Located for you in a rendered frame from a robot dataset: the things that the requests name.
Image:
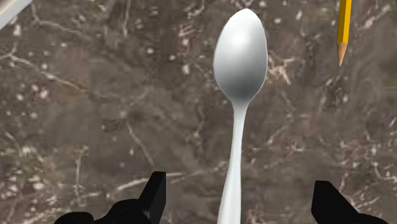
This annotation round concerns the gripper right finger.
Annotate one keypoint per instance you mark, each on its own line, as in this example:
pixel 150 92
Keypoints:
pixel 332 204

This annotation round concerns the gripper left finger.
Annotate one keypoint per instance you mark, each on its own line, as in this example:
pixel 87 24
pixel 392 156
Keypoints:
pixel 153 198

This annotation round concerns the yellow pencil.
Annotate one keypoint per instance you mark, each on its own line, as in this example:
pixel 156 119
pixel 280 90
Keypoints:
pixel 343 24

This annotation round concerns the white spoon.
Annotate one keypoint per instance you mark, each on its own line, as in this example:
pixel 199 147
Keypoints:
pixel 239 59

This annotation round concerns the grey flat edge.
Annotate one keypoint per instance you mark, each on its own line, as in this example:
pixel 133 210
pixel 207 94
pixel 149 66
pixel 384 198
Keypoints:
pixel 9 9

